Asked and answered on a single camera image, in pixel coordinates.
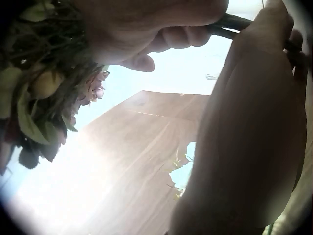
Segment person's right hand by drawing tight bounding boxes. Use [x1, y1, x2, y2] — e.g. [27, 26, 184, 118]
[73, 0, 229, 73]

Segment person's left hand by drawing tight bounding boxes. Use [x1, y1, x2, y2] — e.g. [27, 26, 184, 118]
[229, 0, 309, 82]

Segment person's right fingers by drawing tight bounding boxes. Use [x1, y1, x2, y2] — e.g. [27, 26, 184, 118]
[122, 23, 213, 73]

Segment person's left fingers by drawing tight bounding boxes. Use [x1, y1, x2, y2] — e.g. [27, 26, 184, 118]
[284, 29, 309, 82]

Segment artificial flower bouquet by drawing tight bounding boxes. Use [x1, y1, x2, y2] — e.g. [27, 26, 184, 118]
[0, 0, 309, 176]

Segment wooden cabinet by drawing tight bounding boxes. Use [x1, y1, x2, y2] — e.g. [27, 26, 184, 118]
[79, 90, 213, 235]

